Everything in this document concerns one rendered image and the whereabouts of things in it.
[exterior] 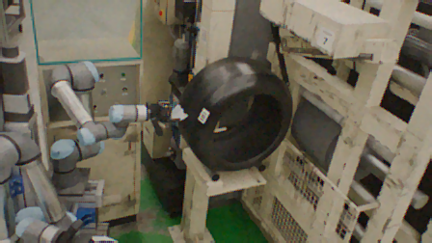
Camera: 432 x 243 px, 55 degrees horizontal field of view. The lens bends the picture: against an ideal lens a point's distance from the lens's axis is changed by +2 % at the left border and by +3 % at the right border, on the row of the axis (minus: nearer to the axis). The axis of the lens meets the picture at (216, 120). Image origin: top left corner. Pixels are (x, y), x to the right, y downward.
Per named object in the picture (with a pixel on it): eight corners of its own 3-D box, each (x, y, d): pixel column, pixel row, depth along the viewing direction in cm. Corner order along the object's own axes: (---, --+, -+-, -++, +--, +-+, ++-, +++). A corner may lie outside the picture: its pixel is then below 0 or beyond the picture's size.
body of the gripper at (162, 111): (175, 107, 185) (148, 107, 179) (171, 123, 189) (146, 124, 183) (169, 99, 191) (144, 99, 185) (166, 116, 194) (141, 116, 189)
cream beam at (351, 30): (256, 14, 212) (262, -15, 205) (297, 13, 223) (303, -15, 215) (332, 60, 166) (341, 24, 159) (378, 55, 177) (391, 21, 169)
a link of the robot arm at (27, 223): (31, 227, 157) (29, 210, 153) (56, 237, 154) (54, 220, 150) (14, 242, 150) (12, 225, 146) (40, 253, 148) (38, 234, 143)
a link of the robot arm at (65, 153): (47, 163, 218) (45, 142, 212) (72, 154, 227) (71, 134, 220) (57, 175, 211) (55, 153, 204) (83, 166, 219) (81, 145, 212)
